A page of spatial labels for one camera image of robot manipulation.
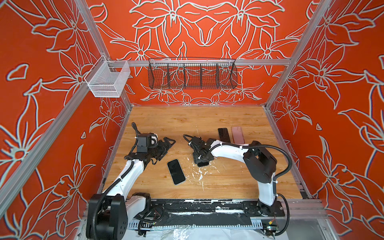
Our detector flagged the black phone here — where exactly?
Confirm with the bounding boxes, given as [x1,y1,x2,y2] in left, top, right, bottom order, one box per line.
[167,159,186,185]
[198,162,210,168]

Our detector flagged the pink clear phone case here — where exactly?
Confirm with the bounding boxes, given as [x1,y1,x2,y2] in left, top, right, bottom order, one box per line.
[231,126,245,145]

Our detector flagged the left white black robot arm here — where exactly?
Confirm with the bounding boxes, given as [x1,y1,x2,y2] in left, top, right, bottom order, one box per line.
[86,135,176,240]

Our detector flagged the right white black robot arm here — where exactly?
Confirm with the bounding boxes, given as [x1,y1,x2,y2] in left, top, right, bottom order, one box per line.
[186,137,277,207]

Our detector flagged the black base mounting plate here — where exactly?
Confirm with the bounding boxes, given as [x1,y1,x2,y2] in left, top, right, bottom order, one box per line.
[152,199,286,226]

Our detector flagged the clear plastic bin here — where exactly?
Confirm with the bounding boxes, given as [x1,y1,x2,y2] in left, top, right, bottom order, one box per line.
[85,56,131,98]

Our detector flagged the small green circuit board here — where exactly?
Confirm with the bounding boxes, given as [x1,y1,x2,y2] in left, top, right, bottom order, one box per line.
[263,223,278,236]

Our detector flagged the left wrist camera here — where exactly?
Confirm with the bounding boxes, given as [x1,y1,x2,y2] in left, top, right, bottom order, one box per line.
[137,133,158,153]

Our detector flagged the black wire basket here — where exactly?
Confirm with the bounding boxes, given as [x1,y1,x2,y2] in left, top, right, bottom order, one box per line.
[148,57,238,90]

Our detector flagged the white perforated cable duct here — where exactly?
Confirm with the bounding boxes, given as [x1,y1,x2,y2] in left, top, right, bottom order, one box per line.
[141,219,263,231]

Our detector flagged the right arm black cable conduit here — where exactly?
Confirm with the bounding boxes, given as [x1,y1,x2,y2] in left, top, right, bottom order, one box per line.
[182,133,293,182]

